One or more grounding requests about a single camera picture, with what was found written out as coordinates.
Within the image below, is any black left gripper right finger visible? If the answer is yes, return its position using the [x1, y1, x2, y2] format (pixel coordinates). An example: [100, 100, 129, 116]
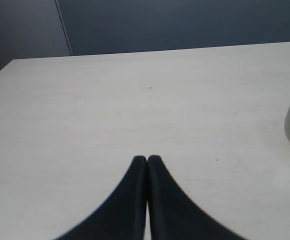
[148, 155, 243, 240]

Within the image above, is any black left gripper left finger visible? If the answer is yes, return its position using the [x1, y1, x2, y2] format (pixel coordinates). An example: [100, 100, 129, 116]
[58, 155, 147, 240]

